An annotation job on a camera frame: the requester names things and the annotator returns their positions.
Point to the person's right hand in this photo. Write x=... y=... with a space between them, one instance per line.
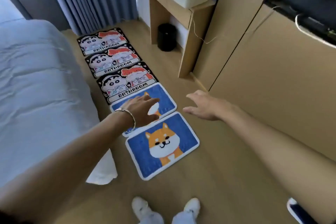
x=210 y=107

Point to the person's left hand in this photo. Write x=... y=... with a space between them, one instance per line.
x=137 y=112

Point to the person's right thumb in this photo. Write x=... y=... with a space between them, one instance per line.
x=190 y=110

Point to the person's left thumb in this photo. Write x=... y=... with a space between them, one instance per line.
x=153 y=120

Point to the person's left forearm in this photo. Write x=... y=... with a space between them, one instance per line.
x=68 y=163

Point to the person's right forearm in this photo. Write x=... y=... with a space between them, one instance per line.
x=283 y=153

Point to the blue dog floor mat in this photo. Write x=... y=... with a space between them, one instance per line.
x=166 y=100
x=168 y=153

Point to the black cartoon floor mat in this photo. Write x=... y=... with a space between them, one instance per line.
x=126 y=83
x=112 y=61
x=102 y=40

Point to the black round bin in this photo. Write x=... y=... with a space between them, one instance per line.
x=166 y=37

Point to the person's left white shoe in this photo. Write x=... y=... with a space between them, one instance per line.
x=140 y=206

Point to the person's white shoe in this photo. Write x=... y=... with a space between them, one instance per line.
x=192 y=205
x=140 y=206

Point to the beige wooden cabinet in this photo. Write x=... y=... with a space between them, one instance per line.
x=275 y=79

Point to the beige wooden wardrobe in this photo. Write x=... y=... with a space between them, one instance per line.
x=236 y=29

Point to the person's right white shoe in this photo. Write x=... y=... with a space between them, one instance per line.
x=192 y=205

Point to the person's left trouser leg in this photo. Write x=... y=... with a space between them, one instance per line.
x=152 y=218

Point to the person's trouser leg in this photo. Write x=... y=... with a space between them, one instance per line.
x=152 y=218
x=183 y=218

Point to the wooden side table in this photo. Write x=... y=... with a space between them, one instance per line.
x=170 y=13

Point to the person's right trouser leg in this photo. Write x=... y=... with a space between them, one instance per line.
x=183 y=218

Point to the bed with pale blue quilt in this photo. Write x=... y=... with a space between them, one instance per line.
x=39 y=95

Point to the blue and white slipper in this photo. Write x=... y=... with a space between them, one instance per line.
x=298 y=212

